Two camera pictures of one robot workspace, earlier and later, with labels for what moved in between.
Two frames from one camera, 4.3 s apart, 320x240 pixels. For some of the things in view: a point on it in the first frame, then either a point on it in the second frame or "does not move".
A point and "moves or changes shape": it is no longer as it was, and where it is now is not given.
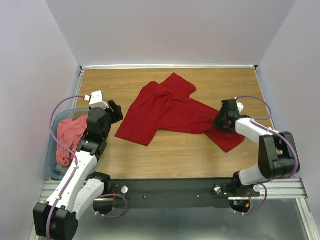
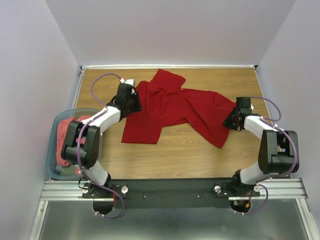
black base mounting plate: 177,193 does not move
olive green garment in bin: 64,170 does not move
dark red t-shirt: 169,108 moves or changes shape
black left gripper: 117,114 -> 138,107
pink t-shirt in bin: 69,131 does not move
